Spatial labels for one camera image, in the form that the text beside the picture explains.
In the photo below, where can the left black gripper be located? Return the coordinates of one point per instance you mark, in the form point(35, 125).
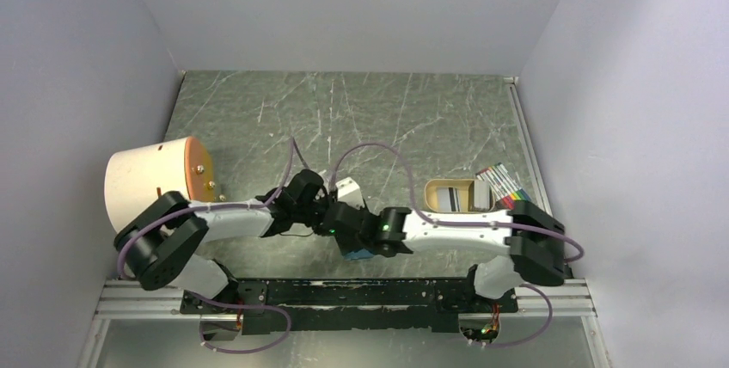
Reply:
point(327, 197)

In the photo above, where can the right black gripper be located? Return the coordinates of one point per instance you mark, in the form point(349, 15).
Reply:
point(346, 246)

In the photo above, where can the blue leather card holder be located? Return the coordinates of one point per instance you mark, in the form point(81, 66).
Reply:
point(362, 254)

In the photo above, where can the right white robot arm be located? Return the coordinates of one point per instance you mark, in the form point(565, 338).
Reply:
point(524, 244)

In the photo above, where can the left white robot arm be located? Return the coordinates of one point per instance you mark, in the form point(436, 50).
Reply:
point(158, 247)

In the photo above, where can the grey striped loose card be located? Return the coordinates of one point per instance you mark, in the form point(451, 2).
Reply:
point(448, 199)

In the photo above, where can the tan card tray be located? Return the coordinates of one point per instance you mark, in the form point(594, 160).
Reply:
point(463, 185)

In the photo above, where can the credit cards stack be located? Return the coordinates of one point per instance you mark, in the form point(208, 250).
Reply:
point(481, 197)

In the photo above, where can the coloured marker pack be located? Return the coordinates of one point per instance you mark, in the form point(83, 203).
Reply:
point(506, 191)

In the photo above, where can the cream cylindrical container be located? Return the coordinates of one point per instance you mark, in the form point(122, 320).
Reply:
point(136, 178)

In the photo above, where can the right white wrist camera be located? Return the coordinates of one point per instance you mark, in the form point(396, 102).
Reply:
point(348, 192)

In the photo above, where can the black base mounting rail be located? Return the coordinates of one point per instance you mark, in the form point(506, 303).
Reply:
point(344, 304)

